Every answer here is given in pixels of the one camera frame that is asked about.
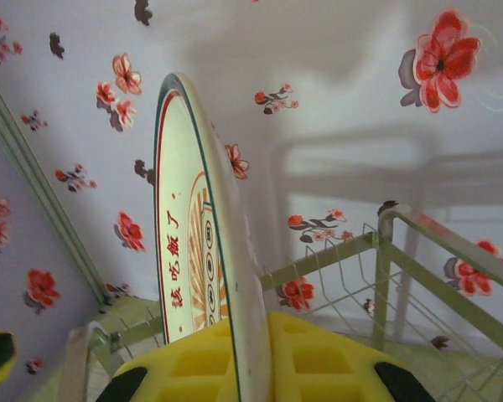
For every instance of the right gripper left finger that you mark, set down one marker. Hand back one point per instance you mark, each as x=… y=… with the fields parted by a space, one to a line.
x=193 y=368

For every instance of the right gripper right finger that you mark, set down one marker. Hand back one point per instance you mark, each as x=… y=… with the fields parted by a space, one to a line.
x=318 y=368

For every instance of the white plate orange sunburst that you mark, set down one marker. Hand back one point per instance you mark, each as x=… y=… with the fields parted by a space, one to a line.
x=176 y=188

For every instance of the aluminium frame post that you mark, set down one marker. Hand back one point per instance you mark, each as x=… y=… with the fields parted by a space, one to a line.
x=46 y=197

